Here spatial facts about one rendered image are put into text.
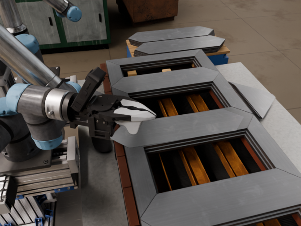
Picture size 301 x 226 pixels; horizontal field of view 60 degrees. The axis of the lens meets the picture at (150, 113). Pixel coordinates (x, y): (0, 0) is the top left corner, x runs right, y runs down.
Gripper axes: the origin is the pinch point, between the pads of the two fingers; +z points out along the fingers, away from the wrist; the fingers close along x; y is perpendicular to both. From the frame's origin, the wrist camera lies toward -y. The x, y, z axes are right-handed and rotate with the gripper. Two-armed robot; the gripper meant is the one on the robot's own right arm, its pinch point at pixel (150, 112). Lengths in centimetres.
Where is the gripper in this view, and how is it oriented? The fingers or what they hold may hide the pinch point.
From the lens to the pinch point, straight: 58.7
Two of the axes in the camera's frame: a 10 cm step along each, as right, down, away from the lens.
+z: 9.7, 1.6, -1.8
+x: -2.4, 5.4, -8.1
